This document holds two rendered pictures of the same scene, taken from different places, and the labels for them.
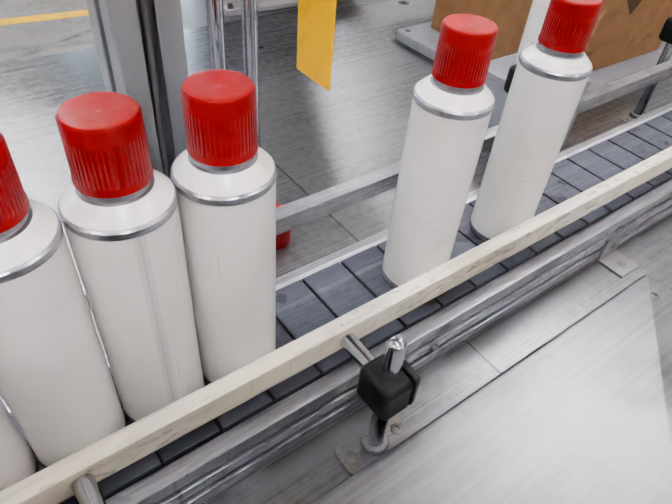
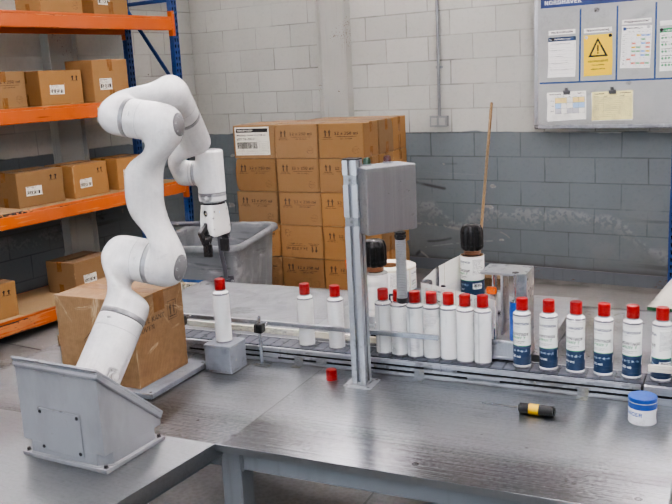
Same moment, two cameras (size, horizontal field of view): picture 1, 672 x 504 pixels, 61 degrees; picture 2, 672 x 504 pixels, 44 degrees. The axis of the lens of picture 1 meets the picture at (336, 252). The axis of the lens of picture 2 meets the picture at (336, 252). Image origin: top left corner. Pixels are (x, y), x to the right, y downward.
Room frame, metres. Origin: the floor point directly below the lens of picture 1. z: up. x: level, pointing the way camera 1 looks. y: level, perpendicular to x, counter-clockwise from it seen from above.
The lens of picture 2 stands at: (1.39, 2.27, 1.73)
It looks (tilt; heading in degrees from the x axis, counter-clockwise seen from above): 12 degrees down; 245
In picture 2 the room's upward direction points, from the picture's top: 3 degrees counter-clockwise
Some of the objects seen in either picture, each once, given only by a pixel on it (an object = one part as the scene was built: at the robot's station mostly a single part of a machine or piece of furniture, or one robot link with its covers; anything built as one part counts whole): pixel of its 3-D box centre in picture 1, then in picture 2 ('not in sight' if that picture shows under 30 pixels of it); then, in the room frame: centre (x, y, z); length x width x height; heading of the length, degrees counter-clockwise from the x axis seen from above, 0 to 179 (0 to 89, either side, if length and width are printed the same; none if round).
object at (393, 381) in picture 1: (386, 397); not in sight; (0.21, -0.04, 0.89); 0.03 x 0.03 x 0.12; 40
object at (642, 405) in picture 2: not in sight; (642, 408); (-0.13, 0.77, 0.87); 0.07 x 0.07 x 0.07
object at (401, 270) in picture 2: not in sight; (401, 267); (0.24, 0.20, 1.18); 0.04 x 0.04 x 0.21
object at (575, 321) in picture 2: not in sight; (575, 336); (-0.14, 0.50, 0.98); 0.05 x 0.05 x 0.20
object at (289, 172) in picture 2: not in sight; (325, 209); (-1.26, -3.70, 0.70); 1.20 x 0.82 x 1.39; 129
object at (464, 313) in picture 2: not in sight; (465, 327); (0.07, 0.26, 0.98); 0.05 x 0.05 x 0.20
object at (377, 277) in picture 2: not in sight; (375, 281); (0.11, -0.22, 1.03); 0.09 x 0.09 x 0.30
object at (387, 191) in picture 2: not in sight; (382, 197); (0.27, 0.15, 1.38); 0.17 x 0.10 x 0.19; 5
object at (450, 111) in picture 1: (436, 169); (335, 316); (0.34, -0.06, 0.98); 0.05 x 0.05 x 0.20
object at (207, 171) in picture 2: not in sight; (209, 170); (0.67, -0.22, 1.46); 0.09 x 0.08 x 0.13; 145
